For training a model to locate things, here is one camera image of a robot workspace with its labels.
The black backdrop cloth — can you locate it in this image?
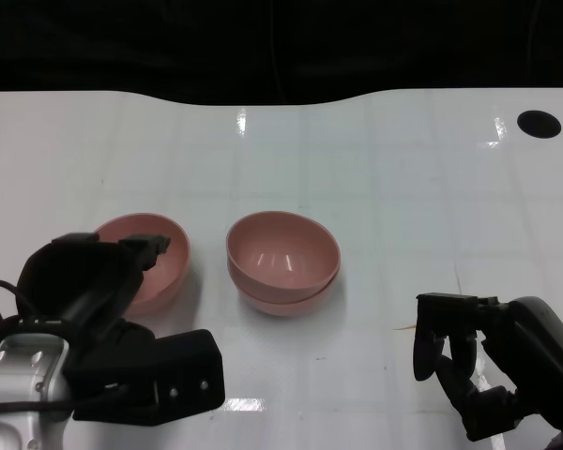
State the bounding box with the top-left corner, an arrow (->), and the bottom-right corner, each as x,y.
0,0 -> 563,105

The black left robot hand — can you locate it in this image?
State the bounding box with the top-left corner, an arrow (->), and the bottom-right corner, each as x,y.
16,232 -> 173,357

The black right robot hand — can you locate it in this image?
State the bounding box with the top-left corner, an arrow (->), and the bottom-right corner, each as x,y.
412,292 -> 563,443

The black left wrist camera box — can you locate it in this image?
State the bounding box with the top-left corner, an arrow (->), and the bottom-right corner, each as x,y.
69,329 -> 225,426

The pink plastic bowl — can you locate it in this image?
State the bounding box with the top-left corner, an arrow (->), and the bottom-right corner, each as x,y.
228,264 -> 342,320
92,213 -> 192,316
225,211 -> 342,297

